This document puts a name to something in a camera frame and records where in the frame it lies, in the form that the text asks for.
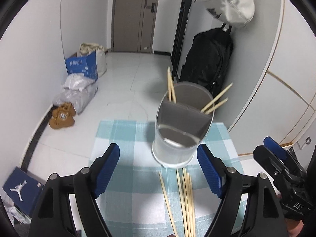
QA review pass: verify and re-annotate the bamboo chopstick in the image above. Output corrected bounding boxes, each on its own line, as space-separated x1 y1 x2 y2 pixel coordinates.
169 75 177 103
182 167 192 236
205 98 228 115
159 171 178 237
167 67 172 101
200 83 233 112
186 173 196 237
176 169 189 237

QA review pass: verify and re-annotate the blue jordan shoebox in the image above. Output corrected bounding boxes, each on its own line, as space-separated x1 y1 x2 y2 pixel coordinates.
3 167 43 217

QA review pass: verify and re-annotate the grey white utensil holder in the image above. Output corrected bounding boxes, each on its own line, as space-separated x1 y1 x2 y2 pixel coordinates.
152 82 215 168

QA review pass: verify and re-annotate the teal white checked tablecloth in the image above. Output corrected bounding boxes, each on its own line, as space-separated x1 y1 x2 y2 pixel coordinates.
90 120 244 236

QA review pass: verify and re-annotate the brown shoe pair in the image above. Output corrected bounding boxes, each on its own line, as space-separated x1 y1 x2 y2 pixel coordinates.
49 102 77 130

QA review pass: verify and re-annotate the black backpack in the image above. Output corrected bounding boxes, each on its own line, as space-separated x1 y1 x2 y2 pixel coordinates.
179 24 233 97

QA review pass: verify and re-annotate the grey plastic parcel bag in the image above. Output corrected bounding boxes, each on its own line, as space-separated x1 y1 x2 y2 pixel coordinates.
53 83 98 115

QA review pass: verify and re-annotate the white plastic parcel bag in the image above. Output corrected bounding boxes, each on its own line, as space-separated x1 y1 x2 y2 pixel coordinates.
63 73 95 91

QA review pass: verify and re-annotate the blue cardboard box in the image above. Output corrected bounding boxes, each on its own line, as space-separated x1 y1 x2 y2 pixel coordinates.
65 54 99 80

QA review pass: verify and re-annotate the black coat rack pole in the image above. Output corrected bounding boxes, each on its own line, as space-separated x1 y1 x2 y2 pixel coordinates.
171 0 192 81

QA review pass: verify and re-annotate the beige tote bag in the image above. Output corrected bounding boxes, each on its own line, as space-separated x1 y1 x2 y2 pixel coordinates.
79 43 108 76

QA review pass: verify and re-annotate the brown door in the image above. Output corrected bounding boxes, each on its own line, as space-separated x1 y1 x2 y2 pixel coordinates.
111 0 158 53

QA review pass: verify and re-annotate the wall power socket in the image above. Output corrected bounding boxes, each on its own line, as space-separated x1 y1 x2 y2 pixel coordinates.
305 137 311 144

